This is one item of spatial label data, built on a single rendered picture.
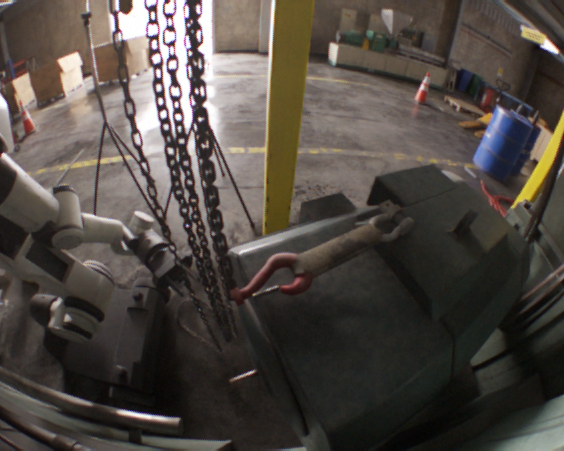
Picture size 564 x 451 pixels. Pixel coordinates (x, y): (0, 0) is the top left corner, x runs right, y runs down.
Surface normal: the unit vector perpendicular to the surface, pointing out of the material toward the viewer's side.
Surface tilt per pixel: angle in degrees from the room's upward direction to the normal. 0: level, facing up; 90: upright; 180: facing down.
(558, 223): 90
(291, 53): 90
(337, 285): 0
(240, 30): 90
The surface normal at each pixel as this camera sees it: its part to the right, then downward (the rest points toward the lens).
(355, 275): 0.07, -0.69
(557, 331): -0.99, 0.03
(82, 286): 0.76, -0.47
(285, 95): 0.10, 0.72
